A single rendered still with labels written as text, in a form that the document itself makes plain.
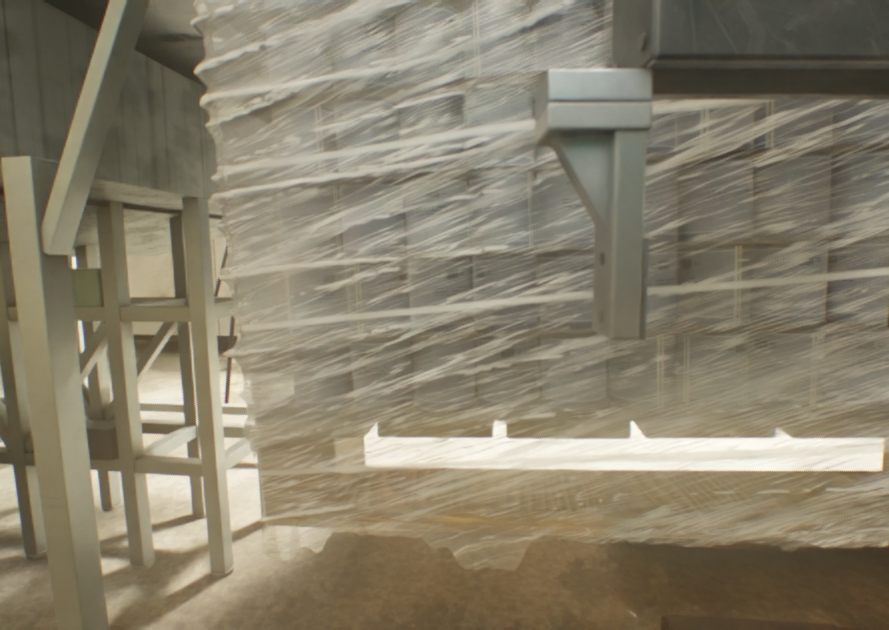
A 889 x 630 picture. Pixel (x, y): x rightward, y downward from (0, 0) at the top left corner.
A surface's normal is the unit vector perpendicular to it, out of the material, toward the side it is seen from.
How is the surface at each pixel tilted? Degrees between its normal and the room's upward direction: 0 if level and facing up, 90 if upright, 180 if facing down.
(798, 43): 90
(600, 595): 0
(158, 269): 90
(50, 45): 90
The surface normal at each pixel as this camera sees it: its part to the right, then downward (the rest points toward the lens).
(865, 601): -0.01, -0.99
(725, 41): -0.01, 0.12
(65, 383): 0.99, 0.00
